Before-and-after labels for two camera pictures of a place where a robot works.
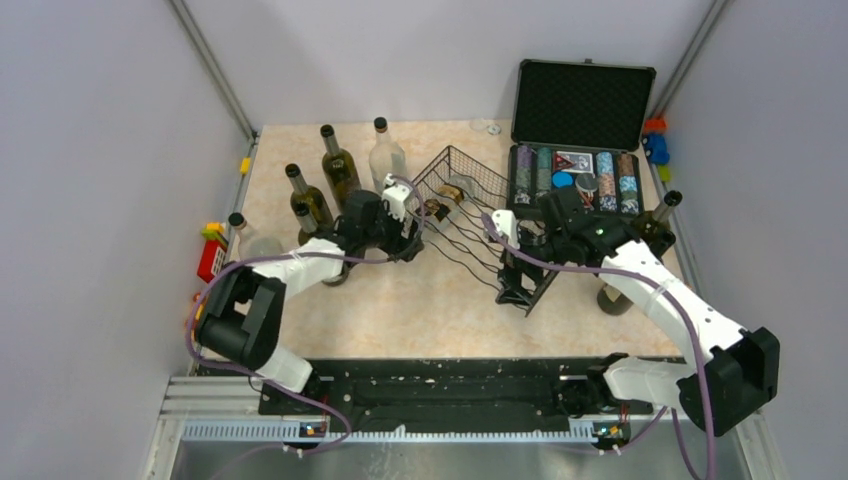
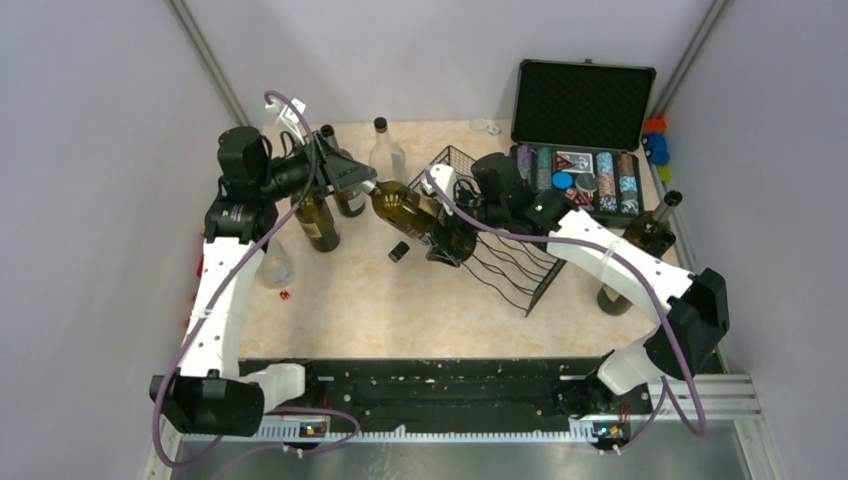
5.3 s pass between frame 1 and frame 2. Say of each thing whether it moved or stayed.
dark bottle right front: stayed
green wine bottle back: stayed
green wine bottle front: moved
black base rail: stayed
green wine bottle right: stayed
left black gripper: moved
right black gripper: moved
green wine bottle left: stayed
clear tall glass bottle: stayed
